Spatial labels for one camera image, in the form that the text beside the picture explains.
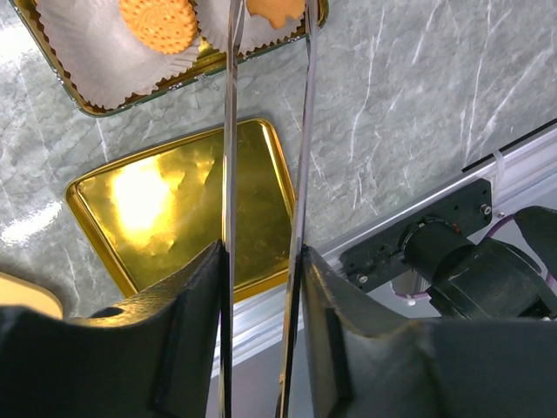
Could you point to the green cookie tin box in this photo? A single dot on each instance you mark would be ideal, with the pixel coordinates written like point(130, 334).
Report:
point(209, 61)

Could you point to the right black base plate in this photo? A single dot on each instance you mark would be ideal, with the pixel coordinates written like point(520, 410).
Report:
point(422, 240)

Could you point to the left arm metal tong right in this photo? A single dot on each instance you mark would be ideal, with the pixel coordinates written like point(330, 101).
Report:
point(295, 268)

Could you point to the left arm metal tong left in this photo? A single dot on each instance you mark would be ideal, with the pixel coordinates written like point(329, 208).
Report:
point(235, 29)

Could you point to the white paper cup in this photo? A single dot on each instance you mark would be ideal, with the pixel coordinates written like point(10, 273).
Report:
point(106, 62)
point(213, 20)

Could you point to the round dotted biscuit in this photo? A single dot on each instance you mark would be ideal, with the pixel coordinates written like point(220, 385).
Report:
point(166, 26)

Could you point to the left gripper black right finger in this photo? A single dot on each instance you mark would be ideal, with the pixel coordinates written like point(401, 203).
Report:
point(365, 360)

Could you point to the yellow plastic tray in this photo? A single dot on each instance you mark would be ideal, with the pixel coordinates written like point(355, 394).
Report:
point(18, 292)

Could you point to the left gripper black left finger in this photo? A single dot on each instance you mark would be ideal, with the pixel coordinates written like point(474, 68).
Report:
point(150, 355)

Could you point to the swirl butter cookie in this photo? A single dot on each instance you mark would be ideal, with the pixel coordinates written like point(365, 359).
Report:
point(277, 11)

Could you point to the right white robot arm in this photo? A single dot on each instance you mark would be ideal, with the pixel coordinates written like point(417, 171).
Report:
point(489, 280)

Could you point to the gold tin lid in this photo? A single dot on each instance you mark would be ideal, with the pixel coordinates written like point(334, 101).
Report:
point(148, 214)

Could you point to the aluminium front rail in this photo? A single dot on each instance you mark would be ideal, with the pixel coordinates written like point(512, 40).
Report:
point(514, 171)

